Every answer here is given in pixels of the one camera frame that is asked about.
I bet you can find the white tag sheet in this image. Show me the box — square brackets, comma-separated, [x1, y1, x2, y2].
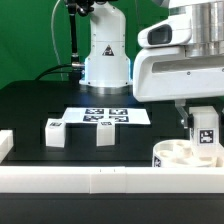
[62, 107, 151, 125]

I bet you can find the grey cable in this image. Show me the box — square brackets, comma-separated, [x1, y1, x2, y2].
[50, 0, 66, 81]

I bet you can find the white round stool seat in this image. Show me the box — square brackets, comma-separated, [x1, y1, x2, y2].
[152, 139, 224, 168]

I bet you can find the white front fence wall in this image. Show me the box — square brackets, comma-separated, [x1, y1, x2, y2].
[0, 166, 224, 194]

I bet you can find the black cable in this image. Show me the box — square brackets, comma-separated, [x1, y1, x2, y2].
[34, 64, 74, 82]

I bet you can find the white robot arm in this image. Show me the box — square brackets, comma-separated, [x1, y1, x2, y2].
[80, 0, 224, 102]

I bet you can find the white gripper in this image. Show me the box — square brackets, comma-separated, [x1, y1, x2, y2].
[133, 47, 224, 128]

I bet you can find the white fence wall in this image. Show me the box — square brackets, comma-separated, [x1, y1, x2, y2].
[0, 130, 14, 163]
[0, 166, 224, 194]

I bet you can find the white left fence wall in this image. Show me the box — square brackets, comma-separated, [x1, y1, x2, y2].
[0, 130, 14, 163]

